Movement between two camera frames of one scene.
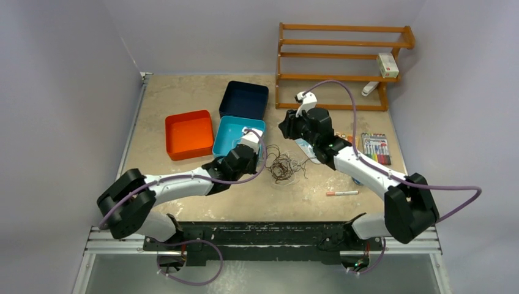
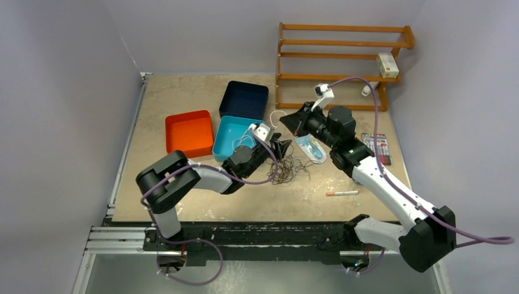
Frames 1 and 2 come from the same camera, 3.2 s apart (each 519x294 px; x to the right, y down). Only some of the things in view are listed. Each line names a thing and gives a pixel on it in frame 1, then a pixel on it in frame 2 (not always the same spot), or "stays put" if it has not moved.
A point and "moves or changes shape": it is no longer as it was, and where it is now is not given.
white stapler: (369, 87) stays put
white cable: (285, 171) moves or changes shape
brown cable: (280, 165) moves or changes shape
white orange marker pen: (332, 193) stays put
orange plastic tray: (189, 135) stays put
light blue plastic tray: (230, 133) stays put
